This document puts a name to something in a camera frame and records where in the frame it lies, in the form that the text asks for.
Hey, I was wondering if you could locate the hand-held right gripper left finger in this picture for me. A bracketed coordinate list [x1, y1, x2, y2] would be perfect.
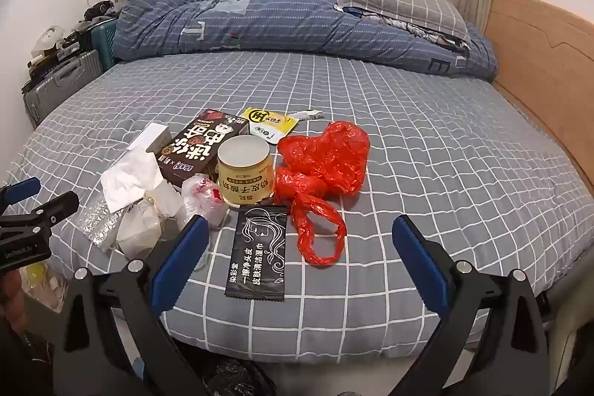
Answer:
[50, 215, 212, 396]

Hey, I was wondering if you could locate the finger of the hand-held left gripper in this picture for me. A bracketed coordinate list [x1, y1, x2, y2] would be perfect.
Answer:
[0, 177, 42, 211]
[0, 191, 81, 234]

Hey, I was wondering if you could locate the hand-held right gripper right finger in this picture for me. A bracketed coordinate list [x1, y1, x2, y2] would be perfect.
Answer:
[391, 214, 551, 396]

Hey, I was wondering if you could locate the silver foil wrapper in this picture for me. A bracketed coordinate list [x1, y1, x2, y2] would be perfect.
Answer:
[73, 194, 126, 249]

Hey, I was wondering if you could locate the clear plastic bag red print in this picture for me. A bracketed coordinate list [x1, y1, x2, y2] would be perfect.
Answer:
[179, 173, 230, 230]

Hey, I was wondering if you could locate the black sachet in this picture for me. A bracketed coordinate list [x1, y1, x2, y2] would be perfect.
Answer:
[225, 205, 289, 301]

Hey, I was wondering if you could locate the white tissue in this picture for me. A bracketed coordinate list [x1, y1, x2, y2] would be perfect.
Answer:
[100, 149, 163, 211]

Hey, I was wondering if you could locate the yellow yogurt cup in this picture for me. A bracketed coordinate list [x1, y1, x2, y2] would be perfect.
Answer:
[217, 135, 275, 207]

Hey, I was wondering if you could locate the small white box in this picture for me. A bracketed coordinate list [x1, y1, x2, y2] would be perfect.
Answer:
[126, 122, 172, 153]

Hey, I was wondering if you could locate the black lined trash bin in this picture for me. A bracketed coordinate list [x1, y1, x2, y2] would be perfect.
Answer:
[195, 359, 279, 396]

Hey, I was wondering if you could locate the white plastic wrapped bundle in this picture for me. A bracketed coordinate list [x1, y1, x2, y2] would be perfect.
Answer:
[116, 180, 184, 260]

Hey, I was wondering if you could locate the brown cardboard box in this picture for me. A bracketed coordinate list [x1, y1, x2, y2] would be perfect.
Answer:
[157, 109, 249, 187]

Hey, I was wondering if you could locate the grey suitcase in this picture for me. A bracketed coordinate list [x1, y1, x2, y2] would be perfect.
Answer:
[23, 50, 103, 128]

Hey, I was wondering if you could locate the grey checked bed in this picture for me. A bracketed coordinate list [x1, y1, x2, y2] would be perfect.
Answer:
[0, 50, 594, 360]

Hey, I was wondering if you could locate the white round appliance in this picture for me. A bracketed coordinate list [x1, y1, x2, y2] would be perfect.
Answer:
[32, 25, 66, 58]

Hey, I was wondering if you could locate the yellow sachet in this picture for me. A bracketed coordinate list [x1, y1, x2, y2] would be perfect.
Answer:
[238, 107, 298, 144]

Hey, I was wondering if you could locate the teal suitcase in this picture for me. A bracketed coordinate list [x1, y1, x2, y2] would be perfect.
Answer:
[90, 18, 119, 72]

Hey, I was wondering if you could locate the white furniture piece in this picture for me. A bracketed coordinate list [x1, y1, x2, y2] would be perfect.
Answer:
[543, 308, 594, 396]

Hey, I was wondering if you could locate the black bag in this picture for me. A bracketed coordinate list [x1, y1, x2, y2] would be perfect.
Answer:
[82, 0, 117, 23]

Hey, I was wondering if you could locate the wooden headboard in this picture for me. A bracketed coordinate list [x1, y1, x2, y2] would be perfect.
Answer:
[483, 0, 594, 174]

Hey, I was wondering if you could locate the blue striped quilt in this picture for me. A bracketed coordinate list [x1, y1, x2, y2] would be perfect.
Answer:
[114, 0, 499, 82]

